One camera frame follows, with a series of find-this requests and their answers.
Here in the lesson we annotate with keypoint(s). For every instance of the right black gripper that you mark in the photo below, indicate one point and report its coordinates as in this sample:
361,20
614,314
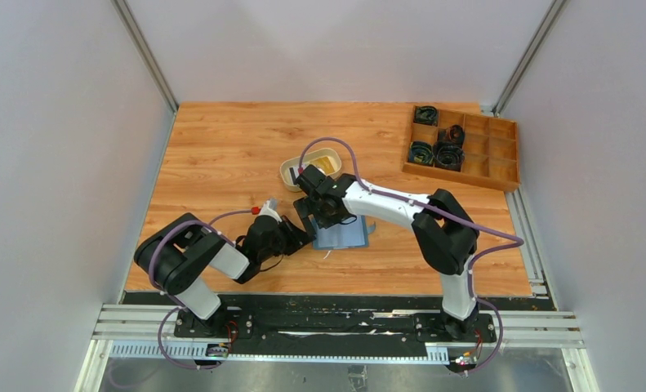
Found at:
305,204

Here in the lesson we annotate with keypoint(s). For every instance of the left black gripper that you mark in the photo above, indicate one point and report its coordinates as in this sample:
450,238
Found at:
297,238

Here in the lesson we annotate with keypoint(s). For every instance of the grey striped credit card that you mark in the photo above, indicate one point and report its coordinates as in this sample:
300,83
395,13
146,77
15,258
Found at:
293,173

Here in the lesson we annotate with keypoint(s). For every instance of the blue leather card holder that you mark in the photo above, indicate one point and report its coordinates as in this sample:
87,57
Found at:
351,233

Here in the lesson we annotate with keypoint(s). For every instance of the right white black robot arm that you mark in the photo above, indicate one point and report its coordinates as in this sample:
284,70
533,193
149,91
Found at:
439,223

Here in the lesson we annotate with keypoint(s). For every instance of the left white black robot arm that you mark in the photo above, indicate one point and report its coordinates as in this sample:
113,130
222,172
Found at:
175,257

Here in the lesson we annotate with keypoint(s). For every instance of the yellow card in tray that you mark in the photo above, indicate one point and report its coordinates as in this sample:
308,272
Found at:
326,164

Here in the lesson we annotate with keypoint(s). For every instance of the cream oval tray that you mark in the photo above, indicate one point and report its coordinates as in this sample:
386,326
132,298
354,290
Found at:
308,159

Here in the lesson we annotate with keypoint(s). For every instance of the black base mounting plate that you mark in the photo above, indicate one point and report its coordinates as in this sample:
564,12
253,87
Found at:
334,325

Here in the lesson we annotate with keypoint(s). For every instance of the rolled dark belt left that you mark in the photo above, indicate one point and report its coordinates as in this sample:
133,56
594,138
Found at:
421,153

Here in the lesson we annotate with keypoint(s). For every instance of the rolled black belt top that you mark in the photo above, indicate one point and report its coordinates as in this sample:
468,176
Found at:
426,115

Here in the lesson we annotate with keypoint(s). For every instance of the rolled black belt large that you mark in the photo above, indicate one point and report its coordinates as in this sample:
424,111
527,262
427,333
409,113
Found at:
448,157

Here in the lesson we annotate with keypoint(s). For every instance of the rolled black belt middle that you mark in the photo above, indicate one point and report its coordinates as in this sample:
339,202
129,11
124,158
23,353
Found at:
454,135

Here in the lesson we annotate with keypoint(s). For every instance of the wooden compartment organizer box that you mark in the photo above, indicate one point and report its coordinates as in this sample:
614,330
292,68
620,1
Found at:
491,150

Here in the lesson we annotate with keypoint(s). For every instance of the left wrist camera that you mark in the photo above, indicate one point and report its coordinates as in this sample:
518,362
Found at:
268,208

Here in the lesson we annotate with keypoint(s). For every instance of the aluminium rail frame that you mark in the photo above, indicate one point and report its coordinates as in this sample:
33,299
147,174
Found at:
536,349

